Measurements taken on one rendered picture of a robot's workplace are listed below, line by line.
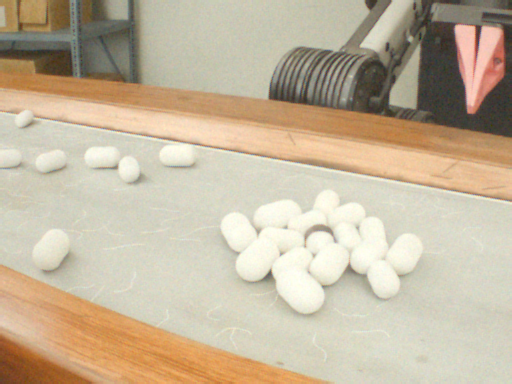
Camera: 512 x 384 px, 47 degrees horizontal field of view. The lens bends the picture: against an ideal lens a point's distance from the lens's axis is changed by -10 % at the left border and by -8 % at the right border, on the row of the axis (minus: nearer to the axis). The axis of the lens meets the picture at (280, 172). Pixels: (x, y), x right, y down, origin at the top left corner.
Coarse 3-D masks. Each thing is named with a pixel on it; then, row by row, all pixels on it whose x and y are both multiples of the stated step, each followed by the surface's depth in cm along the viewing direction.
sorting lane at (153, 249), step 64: (0, 128) 71; (64, 128) 70; (0, 192) 53; (64, 192) 53; (128, 192) 53; (192, 192) 54; (256, 192) 54; (320, 192) 54; (384, 192) 54; (448, 192) 54; (0, 256) 42; (128, 256) 43; (192, 256) 43; (448, 256) 43; (192, 320) 36; (256, 320) 36; (320, 320) 36; (384, 320) 36; (448, 320) 36
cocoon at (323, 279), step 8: (328, 248) 41; (336, 248) 41; (344, 248) 41; (320, 256) 40; (328, 256) 40; (336, 256) 40; (344, 256) 40; (312, 264) 40; (320, 264) 39; (328, 264) 39; (336, 264) 39; (344, 264) 40; (312, 272) 39; (320, 272) 39; (328, 272) 39; (336, 272) 39; (320, 280) 39; (328, 280) 39; (336, 280) 40
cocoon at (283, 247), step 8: (264, 232) 43; (272, 232) 43; (280, 232) 43; (288, 232) 43; (296, 232) 43; (272, 240) 43; (280, 240) 43; (288, 240) 43; (296, 240) 43; (304, 240) 43; (280, 248) 43; (288, 248) 43
